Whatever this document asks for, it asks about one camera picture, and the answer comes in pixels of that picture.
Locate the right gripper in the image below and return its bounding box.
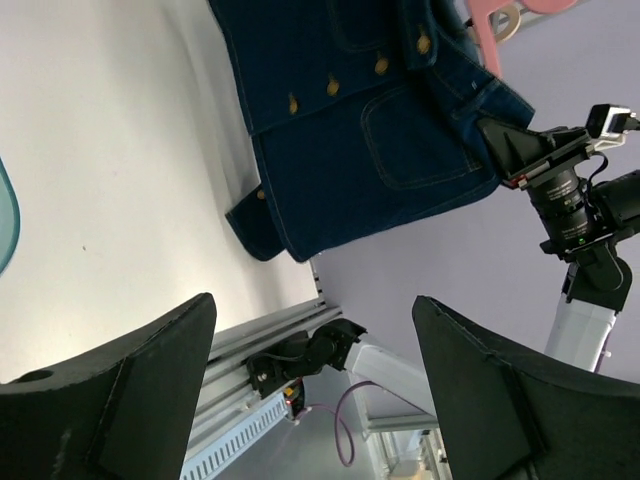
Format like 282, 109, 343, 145
476, 117, 596, 240

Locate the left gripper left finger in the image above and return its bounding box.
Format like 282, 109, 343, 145
1, 293, 217, 479

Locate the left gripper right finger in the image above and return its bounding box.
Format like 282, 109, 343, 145
412, 296, 639, 479

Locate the pink plastic hanger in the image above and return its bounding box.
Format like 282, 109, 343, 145
464, 0, 585, 78

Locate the dark denim skirt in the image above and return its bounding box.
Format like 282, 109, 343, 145
210, 1, 534, 262

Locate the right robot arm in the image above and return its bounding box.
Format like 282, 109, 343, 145
246, 104, 639, 411

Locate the beige wooden hanger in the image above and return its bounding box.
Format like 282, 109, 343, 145
488, 3, 546, 44

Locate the teal plastic basin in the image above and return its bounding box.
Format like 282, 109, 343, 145
0, 163, 21, 274

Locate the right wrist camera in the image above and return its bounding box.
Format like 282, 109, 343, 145
585, 104, 639, 151

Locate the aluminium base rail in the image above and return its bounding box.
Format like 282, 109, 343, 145
186, 298, 341, 458

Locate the slotted cable duct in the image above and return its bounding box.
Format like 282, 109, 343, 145
179, 393, 289, 480

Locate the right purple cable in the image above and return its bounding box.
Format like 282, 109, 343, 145
299, 380, 374, 469

